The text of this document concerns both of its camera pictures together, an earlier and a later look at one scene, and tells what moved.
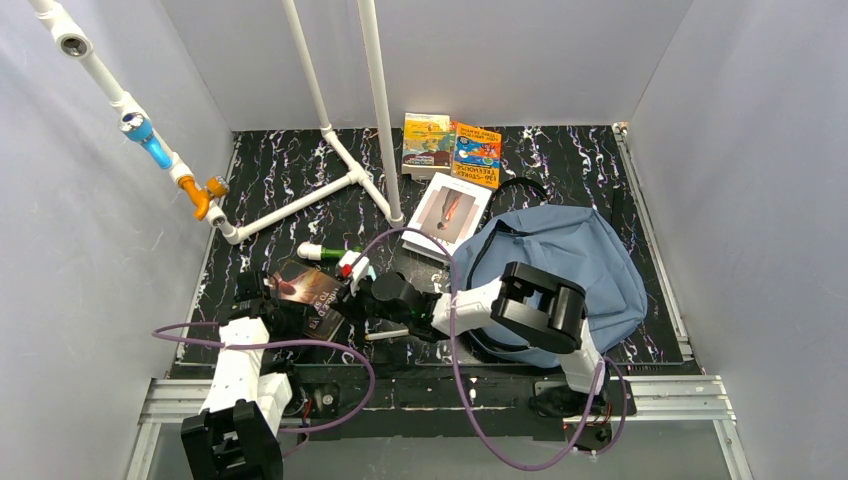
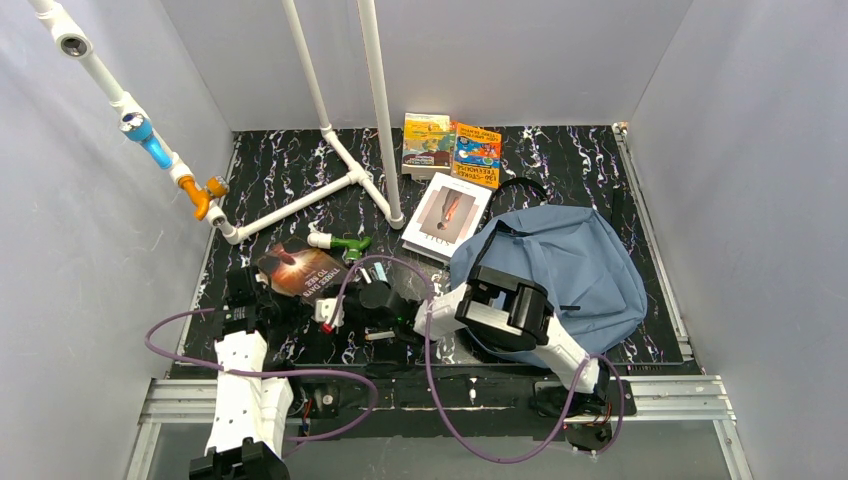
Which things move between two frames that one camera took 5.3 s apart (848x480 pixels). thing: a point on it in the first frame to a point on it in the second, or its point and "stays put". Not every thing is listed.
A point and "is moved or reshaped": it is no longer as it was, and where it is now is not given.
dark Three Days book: [314, 288] is moved or reshaped
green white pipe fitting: [316, 252] to [326, 241]
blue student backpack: [576, 245] stays put
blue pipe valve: [138, 128] stays put
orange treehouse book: [476, 155] stays put
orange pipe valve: [200, 198] stays put
